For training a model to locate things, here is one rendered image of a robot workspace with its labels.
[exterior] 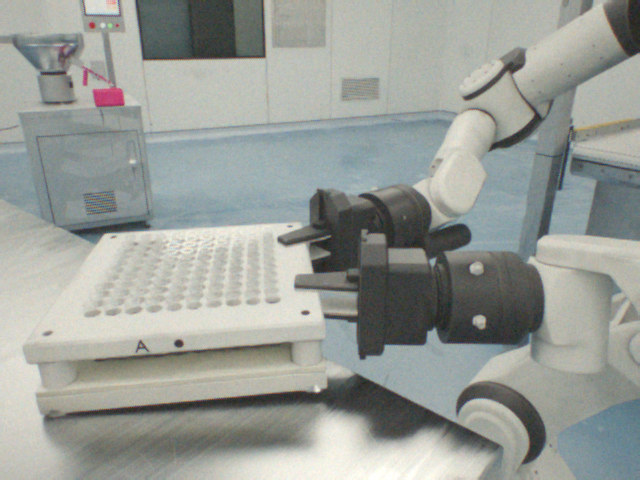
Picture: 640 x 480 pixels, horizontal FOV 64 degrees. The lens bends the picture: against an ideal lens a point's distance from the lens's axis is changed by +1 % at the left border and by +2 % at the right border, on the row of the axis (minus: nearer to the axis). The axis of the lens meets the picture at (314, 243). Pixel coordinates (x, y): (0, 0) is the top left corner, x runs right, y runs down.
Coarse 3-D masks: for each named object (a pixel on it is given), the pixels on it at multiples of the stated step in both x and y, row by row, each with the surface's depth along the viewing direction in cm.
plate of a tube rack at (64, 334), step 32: (288, 224) 64; (96, 256) 57; (288, 256) 55; (224, 288) 49; (288, 288) 49; (64, 320) 44; (96, 320) 44; (128, 320) 44; (160, 320) 44; (192, 320) 44; (224, 320) 44; (256, 320) 43; (288, 320) 43; (320, 320) 43; (32, 352) 41; (64, 352) 42; (96, 352) 42; (128, 352) 42; (160, 352) 43
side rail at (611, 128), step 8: (632, 120) 172; (592, 128) 159; (600, 128) 161; (608, 128) 164; (616, 128) 167; (624, 128) 171; (632, 128) 174; (576, 136) 155; (584, 136) 157; (592, 136) 160
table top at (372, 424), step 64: (0, 256) 74; (64, 256) 74; (0, 320) 58; (0, 384) 48; (0, 448) 40; (64, 448) 40; (128, 448) 40; (192, 448) 40; (256, 448) 40; (320, 448) 40; (384, 448) 40; (448, 448) 40
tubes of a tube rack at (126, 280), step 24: (144, 240) 58; (192, 240) 58; (216, 240) 59; (240, 240) 58; (168, 264) 52; (216, 264) 52; (240, 264) 52; (120, 288) 48; (144, 288) 48; (192, 288) 48; (216, 288) 47; (240, 288) 48
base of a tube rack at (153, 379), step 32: (192, 352) 47; (224, 352) 47; (256, 352) 47; (288, 352) 47; (96, 384) 43; (128, 384) 43; (160, 384) 44; (192, 384) 44; (224, 384) 44; (256, 384) 45; (288, 384) 45; (320, 384) 45
